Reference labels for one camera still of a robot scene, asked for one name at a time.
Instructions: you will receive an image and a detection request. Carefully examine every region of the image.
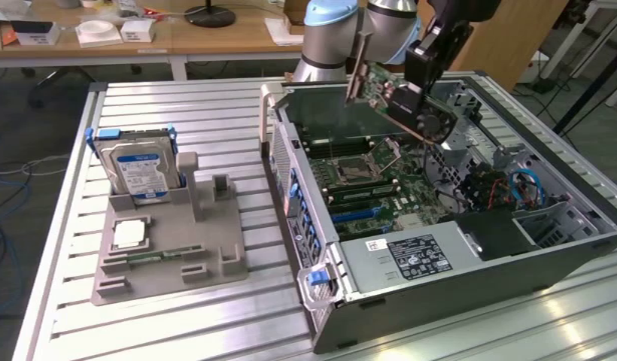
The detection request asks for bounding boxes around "silver CPU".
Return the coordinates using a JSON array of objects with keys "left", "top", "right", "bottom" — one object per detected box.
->
[{"left": 112, "top": 221, "right": 148, "bottom": 247}]

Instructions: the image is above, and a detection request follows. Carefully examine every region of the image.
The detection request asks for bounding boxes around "metal socket cover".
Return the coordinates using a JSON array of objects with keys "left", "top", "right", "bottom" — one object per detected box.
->
[{"left": 371, "top": 137, "right": 403, "bottom": 168}]

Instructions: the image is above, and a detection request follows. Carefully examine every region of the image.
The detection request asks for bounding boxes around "blue wire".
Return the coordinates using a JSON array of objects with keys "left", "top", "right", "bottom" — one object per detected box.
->
[{"left": 508, "top": 168, "right": 547, "bottom": 206}]

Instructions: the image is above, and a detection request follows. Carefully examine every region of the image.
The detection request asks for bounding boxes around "green RAM stick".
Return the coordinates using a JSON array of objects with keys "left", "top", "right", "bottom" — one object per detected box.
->
[{"left": 127, "top": 246, "right": 201, "bottom": 263}]

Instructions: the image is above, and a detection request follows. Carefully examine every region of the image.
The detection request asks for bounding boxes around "CPU socket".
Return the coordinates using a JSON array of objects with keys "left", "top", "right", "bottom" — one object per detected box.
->
[{"left": 335, "top": 153, "right": 378, "bottom": 182}]

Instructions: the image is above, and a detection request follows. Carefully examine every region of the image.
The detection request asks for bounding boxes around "blue floor cable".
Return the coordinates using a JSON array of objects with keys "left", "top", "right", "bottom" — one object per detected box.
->
[{"left": 0, "top": 165, "right": 35, "bottom": 320}]

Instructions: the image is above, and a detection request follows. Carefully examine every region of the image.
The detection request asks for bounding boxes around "wooden cabinet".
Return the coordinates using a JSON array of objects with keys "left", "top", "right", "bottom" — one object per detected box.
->
[{"left": 440, "top": 0, "right": 570, "bottom": 92}]

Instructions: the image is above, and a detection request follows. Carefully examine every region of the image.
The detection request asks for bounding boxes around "black round lamp base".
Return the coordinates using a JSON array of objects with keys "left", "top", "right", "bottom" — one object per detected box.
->
[{"left": 183, "top": 0, "right": 238, "bottom": 28}]

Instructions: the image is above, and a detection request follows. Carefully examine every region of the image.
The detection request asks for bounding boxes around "black office chair base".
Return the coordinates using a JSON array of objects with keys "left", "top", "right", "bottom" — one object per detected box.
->
[{"left": 20, "top": 66, "right": 96, "bottom": 110}]

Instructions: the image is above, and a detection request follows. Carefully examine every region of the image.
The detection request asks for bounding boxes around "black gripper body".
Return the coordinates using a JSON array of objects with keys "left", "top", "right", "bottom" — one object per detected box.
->
[{"left": 427, "top": 0, "right": 500, "bottom": 28}]

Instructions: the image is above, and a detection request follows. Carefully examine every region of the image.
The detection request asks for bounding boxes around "hard disk with blue caddy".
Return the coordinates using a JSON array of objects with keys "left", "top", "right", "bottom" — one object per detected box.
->
[{"left": 83, "top": 126, "right": 181, "bottom": 206}]

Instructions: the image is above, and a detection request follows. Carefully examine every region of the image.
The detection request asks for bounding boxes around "white box with black lid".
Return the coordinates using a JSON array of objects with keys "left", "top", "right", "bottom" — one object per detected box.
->
[{"left": 11, "top": 20, "right": 63, "bottom": 47}]

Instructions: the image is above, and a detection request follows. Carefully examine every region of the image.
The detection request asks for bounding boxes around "white floor cable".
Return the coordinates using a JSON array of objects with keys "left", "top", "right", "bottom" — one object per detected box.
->
[{"left": 0, "top": 152, "right": 68, "bottom": 177}]

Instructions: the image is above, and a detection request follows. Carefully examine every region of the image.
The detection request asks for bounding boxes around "blue card retention clip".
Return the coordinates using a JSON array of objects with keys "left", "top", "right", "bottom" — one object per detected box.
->
[{"left": 286, "top": 167, "right": 323, "bottom": 260}]

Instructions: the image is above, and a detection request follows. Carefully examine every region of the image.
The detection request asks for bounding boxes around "white box with round dish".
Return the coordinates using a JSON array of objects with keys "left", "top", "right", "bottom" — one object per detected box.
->
[{"left": 75, "top": 20, "right": 124, "bottom": 49}]

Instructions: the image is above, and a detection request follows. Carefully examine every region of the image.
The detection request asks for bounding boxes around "wooden desk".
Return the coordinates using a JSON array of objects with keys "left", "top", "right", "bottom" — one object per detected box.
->
[{"left": 0, "top": 0, "right": 310, "bottom": 82}]

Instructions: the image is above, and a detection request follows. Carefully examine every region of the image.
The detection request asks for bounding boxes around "red wire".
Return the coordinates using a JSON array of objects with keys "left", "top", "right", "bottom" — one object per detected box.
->
[{"left": 490, "top": 179, "right": 506, "bottom": 208}]

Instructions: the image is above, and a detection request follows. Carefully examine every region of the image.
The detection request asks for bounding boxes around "black slanted pole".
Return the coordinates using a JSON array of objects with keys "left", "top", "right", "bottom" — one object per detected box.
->
[{"left": 552, "top": 0, "right": 617, "bottom": 135}]

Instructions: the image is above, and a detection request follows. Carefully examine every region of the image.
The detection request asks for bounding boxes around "white box with label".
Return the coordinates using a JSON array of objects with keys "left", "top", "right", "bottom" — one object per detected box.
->
[{"left": 120, "top": 19, "right": 156, "bottom": 44}]

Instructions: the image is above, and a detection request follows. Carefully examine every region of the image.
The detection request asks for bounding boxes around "grey printed parts rack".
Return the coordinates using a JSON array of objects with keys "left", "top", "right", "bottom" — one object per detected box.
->
[{"left": 89, "top": 151, "right": 250, "bottom": 307}]

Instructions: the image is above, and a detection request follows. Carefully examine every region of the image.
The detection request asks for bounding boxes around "perforated metal drive cage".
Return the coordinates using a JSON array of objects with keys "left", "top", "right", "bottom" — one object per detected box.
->
[{"left": 422, "top": 112, "right": 500, "bottom": 189}]

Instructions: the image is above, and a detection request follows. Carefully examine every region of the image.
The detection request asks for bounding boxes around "flat white box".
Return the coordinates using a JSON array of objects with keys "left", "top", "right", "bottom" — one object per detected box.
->
[{"left": 264, "top": 17, "right": 306, "bottom": 47}]

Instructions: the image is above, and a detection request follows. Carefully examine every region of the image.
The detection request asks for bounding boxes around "grey metal disk bay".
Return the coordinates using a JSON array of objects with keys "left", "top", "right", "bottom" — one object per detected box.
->
[{"left": 511, "top": 193, "right": 598, "bottom": 251}]

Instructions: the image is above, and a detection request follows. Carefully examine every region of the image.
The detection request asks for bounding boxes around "open dark PC case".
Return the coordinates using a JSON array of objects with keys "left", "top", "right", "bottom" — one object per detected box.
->
[{"left": 258, "top": 70, "right": 617, "bottom": 355}]

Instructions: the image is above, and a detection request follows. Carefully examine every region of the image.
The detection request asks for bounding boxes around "green motherboard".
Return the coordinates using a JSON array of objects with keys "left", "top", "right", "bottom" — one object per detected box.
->
[{"left": 306, "top": 135, "right": 460, "bottom": 241}]

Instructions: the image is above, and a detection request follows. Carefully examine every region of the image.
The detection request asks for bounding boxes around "black Nvidia graphics card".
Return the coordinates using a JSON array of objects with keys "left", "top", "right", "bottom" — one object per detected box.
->
[{"left": 343, "top": 30, "right": 460, "bottom": 147}]

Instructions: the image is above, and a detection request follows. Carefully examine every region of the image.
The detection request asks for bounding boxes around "blue expansion slot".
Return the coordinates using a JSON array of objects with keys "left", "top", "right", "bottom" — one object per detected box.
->
[{"left": 331, "top": 208, "right": 379, "bottom": 223}]

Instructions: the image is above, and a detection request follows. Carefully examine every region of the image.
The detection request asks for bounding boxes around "grey power supply unit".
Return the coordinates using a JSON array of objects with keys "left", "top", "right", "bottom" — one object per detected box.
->
[{"left": 338, "top": 220, "right": 484, "bottom": 296}]

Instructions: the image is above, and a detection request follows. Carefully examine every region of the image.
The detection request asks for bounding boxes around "brown cardboard box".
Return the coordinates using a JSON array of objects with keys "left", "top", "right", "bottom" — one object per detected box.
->
[{"left": 282, "top": 0, "right": 308, "bottom": 27}]

